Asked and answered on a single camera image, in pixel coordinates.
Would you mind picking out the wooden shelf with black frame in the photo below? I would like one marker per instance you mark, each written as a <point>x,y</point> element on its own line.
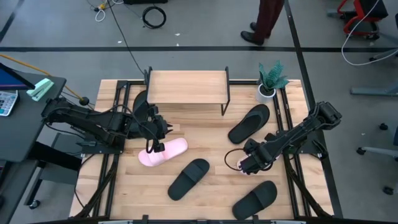
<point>186,87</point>

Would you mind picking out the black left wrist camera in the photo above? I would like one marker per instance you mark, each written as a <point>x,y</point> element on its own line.
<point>158,147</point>

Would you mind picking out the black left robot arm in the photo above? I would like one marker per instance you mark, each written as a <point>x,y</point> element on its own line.
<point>93,119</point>

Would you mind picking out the office chair base with casters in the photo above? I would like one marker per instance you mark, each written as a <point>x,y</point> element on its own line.
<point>373,151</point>

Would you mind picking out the black slide sandal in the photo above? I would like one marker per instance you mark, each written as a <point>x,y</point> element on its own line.
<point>255,200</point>
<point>188,179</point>

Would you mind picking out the person's legs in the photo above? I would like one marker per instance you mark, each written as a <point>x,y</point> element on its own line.
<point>267,15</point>

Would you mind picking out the white calculator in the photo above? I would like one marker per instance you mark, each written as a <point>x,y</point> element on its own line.
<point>7,102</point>

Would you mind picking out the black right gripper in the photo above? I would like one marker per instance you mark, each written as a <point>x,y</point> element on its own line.
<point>259,158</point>

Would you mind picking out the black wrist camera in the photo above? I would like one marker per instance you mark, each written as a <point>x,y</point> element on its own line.
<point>158,147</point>
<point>251,145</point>

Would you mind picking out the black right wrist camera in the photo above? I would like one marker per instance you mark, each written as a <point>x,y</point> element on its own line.
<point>251,145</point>

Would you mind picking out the green plant in white pot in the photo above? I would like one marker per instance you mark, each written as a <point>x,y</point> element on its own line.
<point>270,81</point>

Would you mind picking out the mint green stapler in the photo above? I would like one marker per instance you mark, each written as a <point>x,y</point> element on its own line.
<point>39,89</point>

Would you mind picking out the black round knob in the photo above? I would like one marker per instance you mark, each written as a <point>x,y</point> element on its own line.
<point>84,101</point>

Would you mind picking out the black metal table frame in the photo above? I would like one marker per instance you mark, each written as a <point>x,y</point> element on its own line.
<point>287,102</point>

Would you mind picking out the red and black chair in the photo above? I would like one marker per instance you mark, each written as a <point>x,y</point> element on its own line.
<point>357,14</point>

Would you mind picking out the grey table foot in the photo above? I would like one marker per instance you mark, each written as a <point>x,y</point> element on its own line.
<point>373,91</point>

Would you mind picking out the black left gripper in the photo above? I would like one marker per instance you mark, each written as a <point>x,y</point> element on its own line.
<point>149,124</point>

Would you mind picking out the black flip-flop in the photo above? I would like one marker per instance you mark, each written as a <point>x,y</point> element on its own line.
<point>140,99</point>
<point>248,124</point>

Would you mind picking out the dark grey desk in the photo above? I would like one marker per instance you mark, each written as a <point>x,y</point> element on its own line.
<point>25,133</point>

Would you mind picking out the dark monitor screen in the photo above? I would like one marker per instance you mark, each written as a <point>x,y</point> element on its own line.
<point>12,79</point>

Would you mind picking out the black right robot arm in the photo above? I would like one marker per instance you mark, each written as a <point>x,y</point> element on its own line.
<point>304,127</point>

